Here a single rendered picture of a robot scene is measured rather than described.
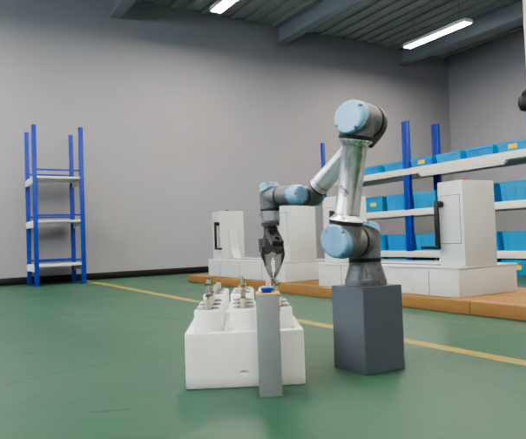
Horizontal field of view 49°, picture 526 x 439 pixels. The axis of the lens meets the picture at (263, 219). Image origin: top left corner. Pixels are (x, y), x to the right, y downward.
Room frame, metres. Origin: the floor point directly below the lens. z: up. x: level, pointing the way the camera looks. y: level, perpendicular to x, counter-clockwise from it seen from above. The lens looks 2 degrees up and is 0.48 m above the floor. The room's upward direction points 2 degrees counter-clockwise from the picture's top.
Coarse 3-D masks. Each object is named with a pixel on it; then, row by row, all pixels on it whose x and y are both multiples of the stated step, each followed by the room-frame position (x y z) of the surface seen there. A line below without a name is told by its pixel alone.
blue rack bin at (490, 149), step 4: (472, 148) 6.57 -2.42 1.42; (476, 148) 6.52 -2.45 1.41; (480, 148) 6.48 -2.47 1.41; (484, 148) 6.44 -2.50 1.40; (488, 148) 6.40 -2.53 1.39; (492, 148) 6.36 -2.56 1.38; (496, 148) 6.39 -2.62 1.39; (468, 152) 6.63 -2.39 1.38; (472, 152) 6.58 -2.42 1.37; (476, 152) 6.54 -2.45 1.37; (480, 152) 6.50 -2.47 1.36; (484, 152) 6.45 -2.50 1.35; (488, 152) 6.41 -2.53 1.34; (492, 152) 6.37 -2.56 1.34; (496, 152) 6.40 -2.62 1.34; (468, 156) 6.64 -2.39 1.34; (472, 156) 6.59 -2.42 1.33; (476, 156) 6.54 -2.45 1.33
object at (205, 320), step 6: (198, 312) 1.94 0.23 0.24; (204, 312) 1.93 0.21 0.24; (210, 312) 1.93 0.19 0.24; (216, 312) 1.94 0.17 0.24; (198, 318) 1.94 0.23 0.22; (204, 318) 1.93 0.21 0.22; (210, 318) 1.93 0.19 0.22; (216, 318) 1.94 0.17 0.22; (198, 324) 1.94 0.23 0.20; (204, 324) 1.93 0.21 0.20; (210, 324) 1.93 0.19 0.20; (216, 324) 1.93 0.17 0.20; (222, 324) 1.97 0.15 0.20; (198, 330) 1.94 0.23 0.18; (204, 330) 1.93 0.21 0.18; (210, 330) 1.93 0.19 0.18; (216, 330) 1.94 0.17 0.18; (222, 330) 1.97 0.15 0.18
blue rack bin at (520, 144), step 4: (512, 140) 6.14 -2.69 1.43; (516, 140) 6.09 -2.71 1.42; (520, 140) 6.06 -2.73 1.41; (524, 140) 6.02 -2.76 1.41; (496, 144) 6.30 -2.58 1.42; (500, 144) 6.26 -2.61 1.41; (504, 144) 6.22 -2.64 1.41; (508, 144) 6.19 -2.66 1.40; (512, 144) 6.14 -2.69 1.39; (516, 144) 6.10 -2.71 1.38; (520, 144) 6.07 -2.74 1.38; (524, 144) 6.03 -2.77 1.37; (500, 148) 6.28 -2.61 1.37; (504, 148) 6.23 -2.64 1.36; (508, 148) 6.19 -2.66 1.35; (512, 148) 6.15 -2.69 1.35; (516, 148) 6.11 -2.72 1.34; (520, 148) 6.08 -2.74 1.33; (524, 148) 6.04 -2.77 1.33
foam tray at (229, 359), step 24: (192, 336) 1.90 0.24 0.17; (216, 336) 1.90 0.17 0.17; (240, 336) 1.90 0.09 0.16; (288, 336) 1.91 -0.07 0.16; (192, 360) 1.90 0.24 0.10; (216, 360) 1.90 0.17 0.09; (240, 360) 1.90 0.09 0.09; (288, 360) 1.91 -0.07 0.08; (192, 384) 1.90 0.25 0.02; (216, 384) 1.90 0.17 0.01; (240, 384) 1.90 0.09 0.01; (288, 384) 1.91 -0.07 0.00
